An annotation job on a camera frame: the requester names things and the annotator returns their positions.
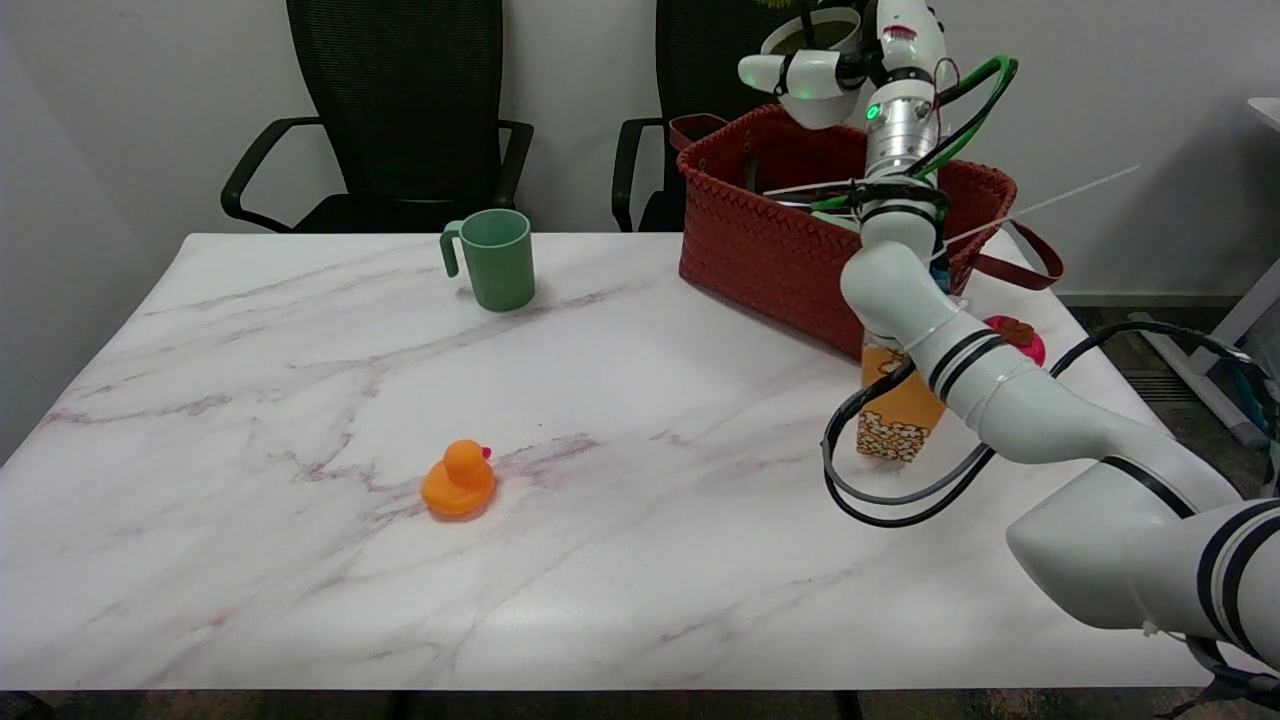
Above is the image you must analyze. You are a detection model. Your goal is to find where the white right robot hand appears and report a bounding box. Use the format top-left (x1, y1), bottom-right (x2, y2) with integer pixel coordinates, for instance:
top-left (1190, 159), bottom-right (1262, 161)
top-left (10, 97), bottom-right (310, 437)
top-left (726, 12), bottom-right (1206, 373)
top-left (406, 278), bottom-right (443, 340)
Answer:
top-left (738, 0), bottom-right (949, 102)

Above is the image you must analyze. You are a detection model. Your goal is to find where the green ball plant white pot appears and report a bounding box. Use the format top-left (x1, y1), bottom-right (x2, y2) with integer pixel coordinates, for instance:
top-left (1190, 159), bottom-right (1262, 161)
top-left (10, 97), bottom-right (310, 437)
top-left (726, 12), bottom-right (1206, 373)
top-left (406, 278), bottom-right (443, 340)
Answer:
top-left (762, 0), bottom-right (867, 130)

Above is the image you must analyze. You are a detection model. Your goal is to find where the red woven basket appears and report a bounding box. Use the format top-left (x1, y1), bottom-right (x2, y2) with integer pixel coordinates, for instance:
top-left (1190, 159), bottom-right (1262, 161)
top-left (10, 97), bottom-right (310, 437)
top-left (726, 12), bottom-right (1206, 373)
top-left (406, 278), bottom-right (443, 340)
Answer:
top-left (668, 104), bottom-right (1064, 361)

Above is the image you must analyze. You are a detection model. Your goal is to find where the black mesh office chair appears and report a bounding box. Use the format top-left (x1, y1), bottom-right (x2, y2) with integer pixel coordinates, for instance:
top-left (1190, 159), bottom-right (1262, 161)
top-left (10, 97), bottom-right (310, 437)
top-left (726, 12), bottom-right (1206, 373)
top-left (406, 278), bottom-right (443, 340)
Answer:
top-left (221, 0), bottom-right (535, 235)
top-left (612, 0), bottom-right (875, 233)

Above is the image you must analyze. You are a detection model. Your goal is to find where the pink round toy fruit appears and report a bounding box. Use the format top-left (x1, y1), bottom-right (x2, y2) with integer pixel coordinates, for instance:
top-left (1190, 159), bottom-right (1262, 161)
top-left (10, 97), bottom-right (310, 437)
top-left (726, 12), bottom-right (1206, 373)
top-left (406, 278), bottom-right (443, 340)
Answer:
top-left (985, 315), bottom-right (1047, 368)

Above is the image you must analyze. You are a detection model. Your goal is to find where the orange popcorn box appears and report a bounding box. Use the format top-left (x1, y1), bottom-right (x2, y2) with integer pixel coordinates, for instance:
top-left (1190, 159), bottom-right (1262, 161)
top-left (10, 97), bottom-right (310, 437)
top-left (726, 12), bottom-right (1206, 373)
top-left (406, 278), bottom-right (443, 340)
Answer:
top-left (857, 335), bottom-right (947, 463)

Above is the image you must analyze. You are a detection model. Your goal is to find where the green plastic mug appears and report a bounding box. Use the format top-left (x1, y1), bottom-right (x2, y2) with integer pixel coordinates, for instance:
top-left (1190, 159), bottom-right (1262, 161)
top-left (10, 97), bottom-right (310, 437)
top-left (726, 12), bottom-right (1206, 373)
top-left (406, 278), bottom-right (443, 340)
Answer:
top-left (440, 208), bottom-right (536, 313)

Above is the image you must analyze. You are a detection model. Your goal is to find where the orange rubber duck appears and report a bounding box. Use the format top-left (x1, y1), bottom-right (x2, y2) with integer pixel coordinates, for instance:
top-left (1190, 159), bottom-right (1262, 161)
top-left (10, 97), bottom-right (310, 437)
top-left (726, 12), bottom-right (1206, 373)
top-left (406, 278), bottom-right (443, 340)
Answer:
top-left (420, 439), bottom-right (497, 519)

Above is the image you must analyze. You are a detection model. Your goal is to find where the green robot cable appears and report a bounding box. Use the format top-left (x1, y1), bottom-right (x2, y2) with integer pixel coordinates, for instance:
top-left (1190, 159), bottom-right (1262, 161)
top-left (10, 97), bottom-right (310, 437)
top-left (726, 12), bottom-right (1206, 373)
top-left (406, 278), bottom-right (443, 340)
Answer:
top-left (812, 55), bottom-right (1019, 212)

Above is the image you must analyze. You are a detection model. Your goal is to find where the white cable tie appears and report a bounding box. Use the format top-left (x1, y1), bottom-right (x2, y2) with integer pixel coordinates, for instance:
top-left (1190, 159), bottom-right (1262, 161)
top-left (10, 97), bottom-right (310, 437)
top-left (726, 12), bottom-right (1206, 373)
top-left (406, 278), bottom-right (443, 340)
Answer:
top-left (940, 165), bottom-right (1141, 247)

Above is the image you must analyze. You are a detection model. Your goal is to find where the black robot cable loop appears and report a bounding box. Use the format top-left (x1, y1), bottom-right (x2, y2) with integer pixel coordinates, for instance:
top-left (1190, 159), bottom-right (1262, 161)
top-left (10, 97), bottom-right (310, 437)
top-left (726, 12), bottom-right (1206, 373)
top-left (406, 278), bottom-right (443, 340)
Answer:
top-left (822, 320), bottom-right (1280, 529)

